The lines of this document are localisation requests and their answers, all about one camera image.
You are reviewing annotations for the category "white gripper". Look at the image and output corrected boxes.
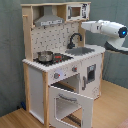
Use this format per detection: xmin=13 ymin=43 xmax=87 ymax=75
xmin=81 ymin=21 xmax=100 ymax=33

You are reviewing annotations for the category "white microwave door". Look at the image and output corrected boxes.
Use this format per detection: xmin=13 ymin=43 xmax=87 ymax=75
xmin=68 ymin=6 xmax=82 ymax=19

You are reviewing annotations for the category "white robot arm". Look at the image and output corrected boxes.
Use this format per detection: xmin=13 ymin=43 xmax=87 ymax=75
xmin=81 ymin=20 xmax=128 ymax=55

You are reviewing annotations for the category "wooden toy kitchen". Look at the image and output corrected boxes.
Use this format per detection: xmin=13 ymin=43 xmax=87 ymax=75
xmin=22 ymin=2 xmax=105 ymax=128

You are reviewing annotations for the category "microwave keypad panel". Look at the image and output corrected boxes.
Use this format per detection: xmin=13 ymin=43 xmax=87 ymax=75
xmin=82 ymin=4 xmax=87 ymax=18

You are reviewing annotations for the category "black faucet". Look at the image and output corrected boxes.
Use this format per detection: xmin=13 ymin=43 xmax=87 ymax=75
xmin=67 ymin=32 xmax=83 ymax=50

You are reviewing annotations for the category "grey sink basin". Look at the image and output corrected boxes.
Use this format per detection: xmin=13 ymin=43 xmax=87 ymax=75
xmin=66 ymin=47 xmax=94 ymax=56

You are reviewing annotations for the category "grey ice dispenser panel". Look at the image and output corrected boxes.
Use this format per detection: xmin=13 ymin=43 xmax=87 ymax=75
xmin=87 ymin=65 xmax=96 ymax=83

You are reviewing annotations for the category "grey range hood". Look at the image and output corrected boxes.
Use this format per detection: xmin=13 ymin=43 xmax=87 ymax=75
xmin=35 ymin=6 xmax=64 ymax=27

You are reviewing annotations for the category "right red stove knob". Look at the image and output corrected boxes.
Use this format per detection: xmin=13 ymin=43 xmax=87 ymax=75
xmin=71 ymin=66 xmax=79 ymax=73

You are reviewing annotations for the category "red stove knob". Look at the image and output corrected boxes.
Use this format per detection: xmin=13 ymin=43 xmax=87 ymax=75
xmin=71 ymin=66 xmax=79 ymax=73
xmin=54 ymin=73 xmax=60 ymax=79

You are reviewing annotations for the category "black stovetop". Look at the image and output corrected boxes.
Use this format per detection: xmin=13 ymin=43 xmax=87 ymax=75
xmin=35 ymin=53 xmax=71 ymax=67

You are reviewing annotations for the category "silver cooking pot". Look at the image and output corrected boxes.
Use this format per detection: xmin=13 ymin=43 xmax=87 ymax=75
xmin=38 ymin=51 xmax=53 ymax=62

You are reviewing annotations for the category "left red stove knob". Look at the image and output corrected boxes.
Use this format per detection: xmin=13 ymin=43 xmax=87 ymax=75
xmin=54 ymin=73 xmax=60 ymax=79

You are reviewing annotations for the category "white oven door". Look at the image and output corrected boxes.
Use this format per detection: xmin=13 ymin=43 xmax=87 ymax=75
xmin=49 ymin=86 xmax=93 ymax=128

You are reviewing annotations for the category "grey fridge door handle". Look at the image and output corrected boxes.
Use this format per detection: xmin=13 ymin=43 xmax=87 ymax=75
xmin=82 ymin=76 xmax=87 ymax=90

